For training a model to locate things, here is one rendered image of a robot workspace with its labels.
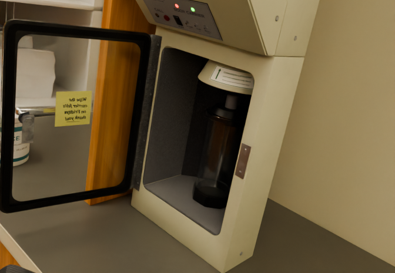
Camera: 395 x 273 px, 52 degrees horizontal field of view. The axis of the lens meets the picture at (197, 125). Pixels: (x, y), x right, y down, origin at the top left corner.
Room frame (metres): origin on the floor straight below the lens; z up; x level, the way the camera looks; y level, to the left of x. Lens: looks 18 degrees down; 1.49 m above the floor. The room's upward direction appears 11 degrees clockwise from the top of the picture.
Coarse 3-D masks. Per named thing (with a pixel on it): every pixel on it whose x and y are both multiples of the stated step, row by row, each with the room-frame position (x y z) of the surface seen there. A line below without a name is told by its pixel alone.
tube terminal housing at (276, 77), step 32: (288, 0) 0.72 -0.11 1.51; (160, 32) 0.91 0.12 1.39; (288, 32) 0.74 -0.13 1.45; (256, 64) 0.74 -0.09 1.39; (288, 64) 0.76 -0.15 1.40; (256, 96) 0.73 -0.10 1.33; (288, 96) 0.78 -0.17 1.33; (256, 128) 0.72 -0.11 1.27; (256, 160) 0.74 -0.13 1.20; (256, 192) 0.76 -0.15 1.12; (160, 224) 0.85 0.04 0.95; (192, 224) 0.79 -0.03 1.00; (224, 224) 0.73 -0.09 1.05; (256, 224) 0.79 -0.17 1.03; (224, 256) 0.72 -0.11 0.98
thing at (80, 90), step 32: (32, 64) 0.74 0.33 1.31; (64, 64) 0.78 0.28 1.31; (96, 64) 0.82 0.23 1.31; (128, 64) 0.87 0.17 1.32; (32, 96) 0.74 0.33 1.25; (64, 96) 0.78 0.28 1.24; (96, 96) 0.83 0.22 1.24; (128, 96) 0.88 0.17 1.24; (0, 128) 0.71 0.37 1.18; (64, 128) 0.78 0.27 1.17; (96, 128) 0.83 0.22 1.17; (128, 128) 0.88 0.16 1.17; (0, 160) 0.71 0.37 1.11; (32, 160) 0.75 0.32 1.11; (64, 160) 0.79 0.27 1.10; (96, 160) 0.84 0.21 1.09; (32, 192) 0.75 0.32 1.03; (64, 192) 0.79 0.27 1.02
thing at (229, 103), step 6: (228, 96) 0.89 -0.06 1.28; (234, 96) 0.89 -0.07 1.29; (228, 102) 0.89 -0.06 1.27; (234, 102) 0.89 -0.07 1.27; (210, 108) 0.90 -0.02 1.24; (216, 108) 0.88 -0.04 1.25; (222, 108) 0.88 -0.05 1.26; (228, 108) 0.89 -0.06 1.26; (234, 108) 0.89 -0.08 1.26; (240, 108) 0.91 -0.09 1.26; (222, 114) 0.86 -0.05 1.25; (228, 114) 0.86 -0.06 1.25; (234, 114) 0.86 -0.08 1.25; (240, 114) 0.87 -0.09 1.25; (246, 114) 0.88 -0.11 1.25
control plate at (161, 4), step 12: (144, 0) 0.84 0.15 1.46; (156, 0) 0.81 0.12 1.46; (168, 0) 0.78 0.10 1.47; (180, 0) 0.75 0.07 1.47; (156, 12) 0.84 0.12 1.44; (168, 12) 0.81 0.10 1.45; (180, 12) 0.78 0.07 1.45; (192, 12) 0.76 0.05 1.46; (204, 12) 0.73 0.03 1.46; (168, 24) 0.85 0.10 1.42; (192, 24) 0.78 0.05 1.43; (204, 24) 0.76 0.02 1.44; (216, 36) 0.76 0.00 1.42
